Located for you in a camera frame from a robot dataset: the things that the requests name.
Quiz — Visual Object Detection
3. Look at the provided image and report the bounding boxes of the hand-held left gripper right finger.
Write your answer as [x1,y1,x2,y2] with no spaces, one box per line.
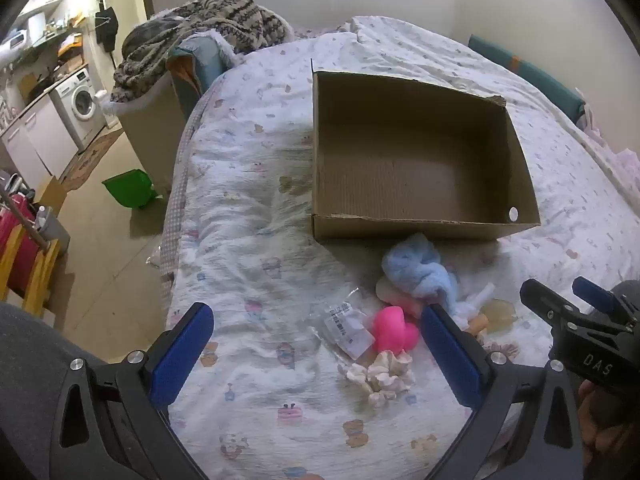
[420,304,586,480]

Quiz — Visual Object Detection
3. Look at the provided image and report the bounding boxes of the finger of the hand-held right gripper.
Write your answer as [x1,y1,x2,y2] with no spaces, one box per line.
[572,276,621,312]
[520,277,587,327]

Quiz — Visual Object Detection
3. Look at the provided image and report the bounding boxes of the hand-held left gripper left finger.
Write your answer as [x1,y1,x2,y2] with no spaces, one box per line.
[50,302,216,480]

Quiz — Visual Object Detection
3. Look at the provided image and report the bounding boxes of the translucent beige disc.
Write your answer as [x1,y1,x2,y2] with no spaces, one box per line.
[486,300,519,334]

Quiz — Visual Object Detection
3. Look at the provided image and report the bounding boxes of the bright pink soft toy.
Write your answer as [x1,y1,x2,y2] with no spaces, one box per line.
[371,306,420,352]

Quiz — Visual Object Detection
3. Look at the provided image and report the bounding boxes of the white fabric scrunchie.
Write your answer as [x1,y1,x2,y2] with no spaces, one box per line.
[339,350,416,408]

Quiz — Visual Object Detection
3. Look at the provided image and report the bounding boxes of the light blue fluffy cloth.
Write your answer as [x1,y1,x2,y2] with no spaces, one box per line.
[382,234,461,316]

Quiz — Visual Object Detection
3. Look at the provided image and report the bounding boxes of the clear plastic packet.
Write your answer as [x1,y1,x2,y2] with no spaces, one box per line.
[309,287,376,361]

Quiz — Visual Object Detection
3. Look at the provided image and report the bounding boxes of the pale pink soft pad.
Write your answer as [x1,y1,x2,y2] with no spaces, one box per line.
[375,276,423,318]

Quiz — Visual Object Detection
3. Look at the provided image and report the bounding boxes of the person's right hand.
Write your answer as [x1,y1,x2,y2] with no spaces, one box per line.
[577,375,640,480]

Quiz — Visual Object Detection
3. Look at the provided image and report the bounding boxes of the clear plastic bag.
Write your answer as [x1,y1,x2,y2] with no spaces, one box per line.
[145,245,168,272]

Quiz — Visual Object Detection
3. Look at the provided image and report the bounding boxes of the pink frilly cloth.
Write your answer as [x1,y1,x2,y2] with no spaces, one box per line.
[575,105,640,173]

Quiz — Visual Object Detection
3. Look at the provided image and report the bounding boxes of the white printed bedspread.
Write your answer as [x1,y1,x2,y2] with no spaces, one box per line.
[160,15,640,480]

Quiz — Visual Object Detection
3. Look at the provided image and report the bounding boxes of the yellow wooden rack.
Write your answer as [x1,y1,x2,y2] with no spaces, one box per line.
[0,225,61,318]

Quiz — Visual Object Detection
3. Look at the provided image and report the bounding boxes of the grey bin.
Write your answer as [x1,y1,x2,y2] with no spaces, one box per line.
[32,207,71,246]

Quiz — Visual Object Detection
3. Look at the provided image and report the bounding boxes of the pink suitcase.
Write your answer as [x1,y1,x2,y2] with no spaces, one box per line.
[0,195,40,296]

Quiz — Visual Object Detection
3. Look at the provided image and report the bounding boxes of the small cardboard box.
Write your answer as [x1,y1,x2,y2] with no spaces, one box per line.
[35,175,68,216]

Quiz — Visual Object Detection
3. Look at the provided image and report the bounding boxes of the beige storage box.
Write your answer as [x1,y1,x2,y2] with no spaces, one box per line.
[120,80,187,197]

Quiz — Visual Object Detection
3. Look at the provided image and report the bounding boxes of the brown patterned floor rug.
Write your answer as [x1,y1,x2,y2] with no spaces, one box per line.
[60,130,126,191]

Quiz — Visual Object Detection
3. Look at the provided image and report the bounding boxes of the teal headboard cushion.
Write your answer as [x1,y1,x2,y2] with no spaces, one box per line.
[467,34,586,123]

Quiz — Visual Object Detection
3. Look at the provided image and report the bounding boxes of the white kitchen cabinets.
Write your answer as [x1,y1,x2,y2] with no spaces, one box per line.
[0,92,81,181]

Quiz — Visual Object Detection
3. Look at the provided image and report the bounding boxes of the white washing machine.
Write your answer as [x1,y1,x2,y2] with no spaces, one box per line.
[50,67,108,153]

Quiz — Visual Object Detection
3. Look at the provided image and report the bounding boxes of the teal and orange pillow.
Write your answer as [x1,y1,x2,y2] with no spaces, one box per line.
[167,35,236,111]

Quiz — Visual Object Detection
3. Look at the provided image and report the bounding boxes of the black garment on hanger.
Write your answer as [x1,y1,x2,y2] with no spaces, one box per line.
[95,5,119,53]

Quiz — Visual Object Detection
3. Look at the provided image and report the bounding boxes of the brown patterned knitted blanket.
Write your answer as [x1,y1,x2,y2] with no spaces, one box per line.
[111,0,293,106]

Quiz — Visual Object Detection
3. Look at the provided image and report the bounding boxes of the cluttered kitchen shelf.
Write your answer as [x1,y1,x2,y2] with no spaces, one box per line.
[0,10,86,63]

